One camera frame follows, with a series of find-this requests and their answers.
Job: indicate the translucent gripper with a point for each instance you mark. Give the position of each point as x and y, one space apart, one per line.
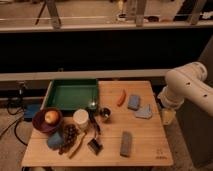
168 115

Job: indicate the black brush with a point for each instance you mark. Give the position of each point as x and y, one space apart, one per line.
94 144

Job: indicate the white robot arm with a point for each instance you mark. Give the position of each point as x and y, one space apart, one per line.
185 83

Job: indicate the green plastic tray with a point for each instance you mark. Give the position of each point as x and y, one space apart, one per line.
72 94

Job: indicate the blue folded cloth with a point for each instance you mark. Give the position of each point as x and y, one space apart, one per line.
144 112

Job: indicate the blue sponge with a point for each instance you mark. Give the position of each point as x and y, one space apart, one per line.
134 102

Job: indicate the orange carrot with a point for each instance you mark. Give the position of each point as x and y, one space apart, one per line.
122 98

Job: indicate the grey rectangular block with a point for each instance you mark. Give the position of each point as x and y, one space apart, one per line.
126 144

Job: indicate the small metal cup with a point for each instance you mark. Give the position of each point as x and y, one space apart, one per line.
105 114

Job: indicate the white cup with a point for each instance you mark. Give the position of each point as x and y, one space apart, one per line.
81 118

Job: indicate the bunch of dark grapes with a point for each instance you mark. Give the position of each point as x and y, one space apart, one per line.
70 133

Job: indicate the blue rounded object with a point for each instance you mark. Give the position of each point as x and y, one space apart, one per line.
55 140

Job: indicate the yellow red apple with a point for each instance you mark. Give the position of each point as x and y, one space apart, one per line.
51 117

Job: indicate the blue box on floor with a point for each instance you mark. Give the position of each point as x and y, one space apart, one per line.
30 111

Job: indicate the wooden handled brush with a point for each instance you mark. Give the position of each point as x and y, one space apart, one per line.
77 144

